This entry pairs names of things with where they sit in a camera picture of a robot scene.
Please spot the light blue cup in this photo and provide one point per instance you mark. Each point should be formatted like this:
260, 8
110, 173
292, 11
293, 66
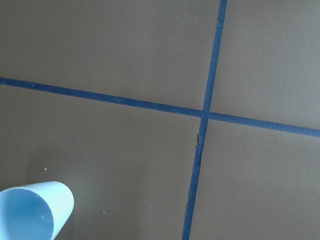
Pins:
35, 211

